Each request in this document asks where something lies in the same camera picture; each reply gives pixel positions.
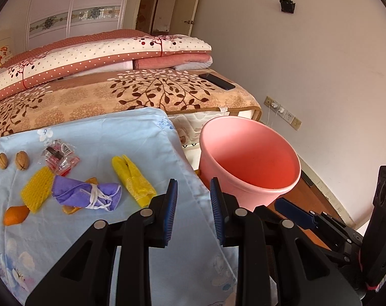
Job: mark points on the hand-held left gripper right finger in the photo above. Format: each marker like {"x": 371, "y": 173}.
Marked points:
{"x": 219, "y": 212}

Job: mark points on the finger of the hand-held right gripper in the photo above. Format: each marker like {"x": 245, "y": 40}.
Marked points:
{"x": 342, "y": 257}
{"x": 294, "y": 212}

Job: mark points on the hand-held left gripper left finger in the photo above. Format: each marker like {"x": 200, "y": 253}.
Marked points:
{"x": 168, "y": 212}

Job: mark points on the yellow plastic bag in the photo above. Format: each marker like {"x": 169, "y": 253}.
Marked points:
{"x": 134, "y": 178}

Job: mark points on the pink plastic bin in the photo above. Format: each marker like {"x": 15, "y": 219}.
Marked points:
{"x": 253, "y": 159}

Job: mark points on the orange peel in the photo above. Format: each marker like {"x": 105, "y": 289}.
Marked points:
{"x": 91, "y": 181}
{"x": 16, "y": 216}

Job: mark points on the purple face mask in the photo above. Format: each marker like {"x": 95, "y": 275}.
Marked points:
{"x": 75, "y": 191}

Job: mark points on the clear plastic wrapper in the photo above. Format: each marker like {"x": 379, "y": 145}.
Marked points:
{"x": 60, "y": 157}

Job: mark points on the yellow foam net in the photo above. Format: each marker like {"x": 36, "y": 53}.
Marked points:
{"x": 36, "y": 191}

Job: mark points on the light blue floral cloth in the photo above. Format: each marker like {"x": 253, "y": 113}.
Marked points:
{"x": 100, "y": 140}

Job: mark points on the white charger plug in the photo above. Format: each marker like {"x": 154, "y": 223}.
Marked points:
{"x": 278, "y": 108}

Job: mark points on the brown leaf print blanket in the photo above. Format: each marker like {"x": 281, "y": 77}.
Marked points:
{"x": 116, "y": 95}

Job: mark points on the black smartphone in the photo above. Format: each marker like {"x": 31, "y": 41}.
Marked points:
{"x": 216, "y": 81}

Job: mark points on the walnut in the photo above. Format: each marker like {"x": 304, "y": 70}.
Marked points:
{"x": 2, "y": 160}
{"x": 22, "y": 160}

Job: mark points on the folded dotted quilt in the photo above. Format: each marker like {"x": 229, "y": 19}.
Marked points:
{"x": 84, "y": 57}

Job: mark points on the hallway sliding closet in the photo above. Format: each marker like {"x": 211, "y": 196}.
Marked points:
{"x": 157, "y": 6}

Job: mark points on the cream room door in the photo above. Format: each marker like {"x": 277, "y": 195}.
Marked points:
{"x": 193, "y": 3}

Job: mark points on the yellow floral pillow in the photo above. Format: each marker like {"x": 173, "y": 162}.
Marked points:
{"x": 3, "y": 55}

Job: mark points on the white sliding door wardrobe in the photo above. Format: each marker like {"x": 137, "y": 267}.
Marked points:
{"x": 78, "y": 0}

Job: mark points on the wall socket strip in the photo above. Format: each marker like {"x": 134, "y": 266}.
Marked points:
{"x": 291, "y": 119}

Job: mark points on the black wall bracket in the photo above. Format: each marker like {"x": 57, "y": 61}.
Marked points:
{"x": 287, "y": 6}

